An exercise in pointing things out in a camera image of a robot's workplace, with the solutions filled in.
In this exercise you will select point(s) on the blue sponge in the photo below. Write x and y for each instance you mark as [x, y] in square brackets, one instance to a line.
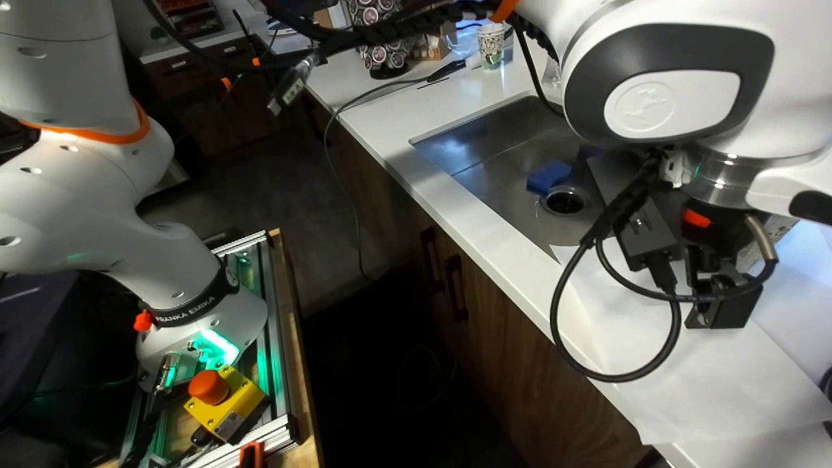
[549, 175]

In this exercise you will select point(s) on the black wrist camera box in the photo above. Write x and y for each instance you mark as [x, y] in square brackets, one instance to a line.
[644, 235]

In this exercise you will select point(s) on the yellow emergency stop box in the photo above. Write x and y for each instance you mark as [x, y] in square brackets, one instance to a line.
[224, 403]

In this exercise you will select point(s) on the coffee pod carousel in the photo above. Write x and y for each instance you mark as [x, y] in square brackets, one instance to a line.
[386, 54]

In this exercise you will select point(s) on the dark wooden dresser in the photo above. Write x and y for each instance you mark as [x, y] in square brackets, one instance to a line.
[215, 112]

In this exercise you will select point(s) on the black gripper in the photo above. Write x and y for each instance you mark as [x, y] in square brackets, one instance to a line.
[728, 261]

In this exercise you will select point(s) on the brown wooden counter cabinet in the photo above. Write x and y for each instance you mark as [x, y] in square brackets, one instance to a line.
[520, 381]

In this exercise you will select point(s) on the stainless steel kitchen sink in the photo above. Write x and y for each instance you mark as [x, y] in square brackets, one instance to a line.
[501, 147]

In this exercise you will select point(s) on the round metal sink drain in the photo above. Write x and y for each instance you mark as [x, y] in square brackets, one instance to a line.
[562, 201]

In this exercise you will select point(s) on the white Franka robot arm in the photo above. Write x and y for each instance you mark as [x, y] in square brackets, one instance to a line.
[79, 191]

